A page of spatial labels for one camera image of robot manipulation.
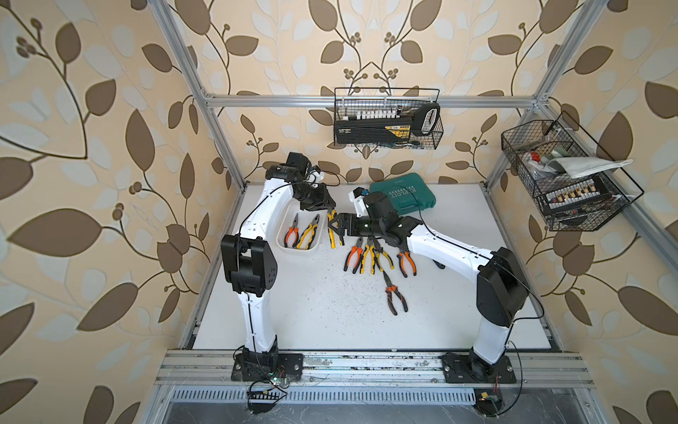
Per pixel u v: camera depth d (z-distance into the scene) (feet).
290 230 3.42
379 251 3.24
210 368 2.48
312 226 3.44
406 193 3.66
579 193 2.18
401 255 3.16
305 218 3.55
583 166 2.05
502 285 1.54
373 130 2.73
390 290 2.92
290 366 2.43
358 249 3.25
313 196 2.58
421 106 2.71
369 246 3.25
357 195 2.51
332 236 2.53
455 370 2.41
